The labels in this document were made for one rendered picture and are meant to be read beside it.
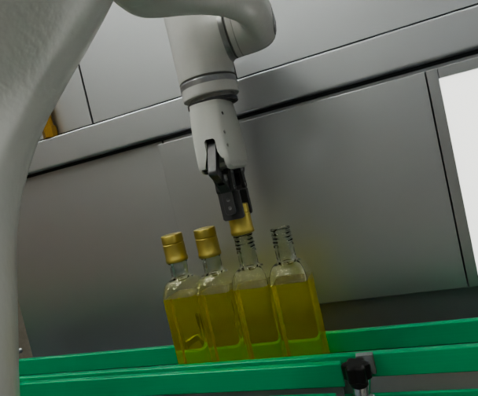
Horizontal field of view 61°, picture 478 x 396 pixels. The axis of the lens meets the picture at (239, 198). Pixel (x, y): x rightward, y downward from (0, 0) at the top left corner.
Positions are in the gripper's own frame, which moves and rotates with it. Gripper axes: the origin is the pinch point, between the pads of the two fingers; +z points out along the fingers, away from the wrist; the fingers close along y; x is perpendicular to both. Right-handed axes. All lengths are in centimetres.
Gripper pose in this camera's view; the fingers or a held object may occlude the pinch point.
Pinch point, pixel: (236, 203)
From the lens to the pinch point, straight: 60.4
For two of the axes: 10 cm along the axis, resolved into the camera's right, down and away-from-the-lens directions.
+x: 9.3, -2.0, -3.1
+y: -2.9, 1.1, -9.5
